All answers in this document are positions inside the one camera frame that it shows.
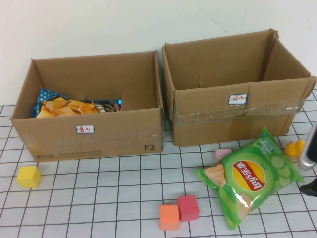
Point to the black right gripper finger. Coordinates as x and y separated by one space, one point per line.
310 189

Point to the green Lay's chip bag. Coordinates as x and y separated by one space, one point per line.
247 178

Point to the pink foam cube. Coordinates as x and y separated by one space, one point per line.
220 153

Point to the red foam cube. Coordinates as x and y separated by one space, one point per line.
188 208

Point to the orange foam cube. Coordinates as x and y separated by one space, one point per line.
169 217

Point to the yellow rubber duck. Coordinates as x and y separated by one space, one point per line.
294 148

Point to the white label on taped box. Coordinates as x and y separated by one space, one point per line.
237 100

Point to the cardboard box with clear tape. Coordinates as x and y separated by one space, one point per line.
210 129

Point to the cardboard box with F2 print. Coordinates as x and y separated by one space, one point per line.
123 134

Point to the white label on F2 box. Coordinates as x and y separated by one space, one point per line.
85 129

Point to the blue polka dot chip bag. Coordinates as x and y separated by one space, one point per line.
62 107

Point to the yellow foam cube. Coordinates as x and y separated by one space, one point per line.
28 177

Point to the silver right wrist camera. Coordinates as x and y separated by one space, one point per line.
308 153

